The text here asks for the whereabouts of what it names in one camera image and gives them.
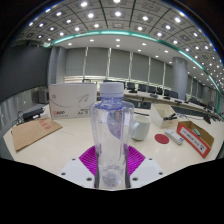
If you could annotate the round ceiling lights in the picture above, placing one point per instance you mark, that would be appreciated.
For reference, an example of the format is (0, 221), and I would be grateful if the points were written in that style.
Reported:
(117, 13)

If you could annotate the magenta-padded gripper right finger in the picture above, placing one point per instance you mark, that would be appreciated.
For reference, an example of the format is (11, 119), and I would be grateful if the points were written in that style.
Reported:
(136, 160)

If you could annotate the black conference microphones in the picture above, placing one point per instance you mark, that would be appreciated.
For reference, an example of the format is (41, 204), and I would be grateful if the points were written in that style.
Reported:
(154, 95)

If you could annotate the white copy paper carton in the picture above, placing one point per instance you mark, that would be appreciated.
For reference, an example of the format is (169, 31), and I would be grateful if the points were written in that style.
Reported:
(71, 100)

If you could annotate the black clip tool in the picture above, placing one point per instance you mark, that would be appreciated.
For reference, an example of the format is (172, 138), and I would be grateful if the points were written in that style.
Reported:
(170, 117)

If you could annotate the white ceramic mug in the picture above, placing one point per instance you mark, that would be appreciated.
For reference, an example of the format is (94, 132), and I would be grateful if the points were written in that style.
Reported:
(141, 128)

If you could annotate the black office chairs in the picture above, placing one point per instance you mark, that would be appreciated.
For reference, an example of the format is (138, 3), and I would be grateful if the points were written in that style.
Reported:
(151, 89)

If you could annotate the long curved conference desk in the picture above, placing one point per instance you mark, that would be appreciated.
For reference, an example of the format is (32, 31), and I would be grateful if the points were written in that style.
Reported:
(143, 96)

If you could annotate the green board eraser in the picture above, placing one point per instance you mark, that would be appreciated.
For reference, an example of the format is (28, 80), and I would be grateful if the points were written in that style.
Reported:
(197, 132)

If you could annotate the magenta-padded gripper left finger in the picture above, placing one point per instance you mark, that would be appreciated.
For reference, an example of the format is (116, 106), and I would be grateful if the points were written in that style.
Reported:
(87, 160)

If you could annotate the black box device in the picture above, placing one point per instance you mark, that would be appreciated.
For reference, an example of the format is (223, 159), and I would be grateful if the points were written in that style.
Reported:
(32, 114)

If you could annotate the black table microphone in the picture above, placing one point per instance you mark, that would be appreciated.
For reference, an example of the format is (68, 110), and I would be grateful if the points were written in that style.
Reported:
(207, 119)

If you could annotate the shallow cardboard box red label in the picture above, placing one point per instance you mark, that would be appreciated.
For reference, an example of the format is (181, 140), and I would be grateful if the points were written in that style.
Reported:
(193, 141)

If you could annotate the white remote control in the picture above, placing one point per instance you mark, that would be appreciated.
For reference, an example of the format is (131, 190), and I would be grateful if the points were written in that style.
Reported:
(174, 136)

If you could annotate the white compartment organizer box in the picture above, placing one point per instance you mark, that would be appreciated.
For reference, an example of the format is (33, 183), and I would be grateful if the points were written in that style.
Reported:
(158, 118)

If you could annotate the clear plastic water bottle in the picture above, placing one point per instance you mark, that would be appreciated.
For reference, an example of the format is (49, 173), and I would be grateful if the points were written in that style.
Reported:
(111, 133)

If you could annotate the brown paper envelope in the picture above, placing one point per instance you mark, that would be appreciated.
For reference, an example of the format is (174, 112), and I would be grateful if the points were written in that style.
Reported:
(33, 133)

